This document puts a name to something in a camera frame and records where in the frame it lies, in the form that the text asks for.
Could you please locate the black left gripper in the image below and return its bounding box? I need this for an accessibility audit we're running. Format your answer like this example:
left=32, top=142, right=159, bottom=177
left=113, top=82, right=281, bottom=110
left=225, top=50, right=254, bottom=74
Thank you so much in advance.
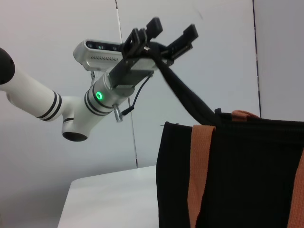
left=108, top=17, right=199, bottom=91

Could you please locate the black bag with brown handles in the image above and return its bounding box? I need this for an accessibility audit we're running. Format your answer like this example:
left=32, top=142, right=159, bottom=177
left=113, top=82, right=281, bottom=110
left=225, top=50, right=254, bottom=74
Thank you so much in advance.
left=142, top=42, right=304, bottom=228

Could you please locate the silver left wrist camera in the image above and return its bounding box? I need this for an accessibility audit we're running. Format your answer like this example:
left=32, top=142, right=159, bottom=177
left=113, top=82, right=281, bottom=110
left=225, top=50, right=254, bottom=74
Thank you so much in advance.
left=73, top=39, right=156, bottom=72

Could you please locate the silver left camera bracket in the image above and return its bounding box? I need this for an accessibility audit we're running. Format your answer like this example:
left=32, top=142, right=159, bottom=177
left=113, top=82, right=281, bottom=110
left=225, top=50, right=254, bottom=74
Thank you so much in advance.
left=89, top=67, right=103, bottom=80

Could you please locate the left arm connector cable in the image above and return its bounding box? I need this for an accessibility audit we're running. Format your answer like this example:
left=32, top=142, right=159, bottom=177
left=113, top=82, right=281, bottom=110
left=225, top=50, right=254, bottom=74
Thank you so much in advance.
left=113, top=76, right=147, bottom=124

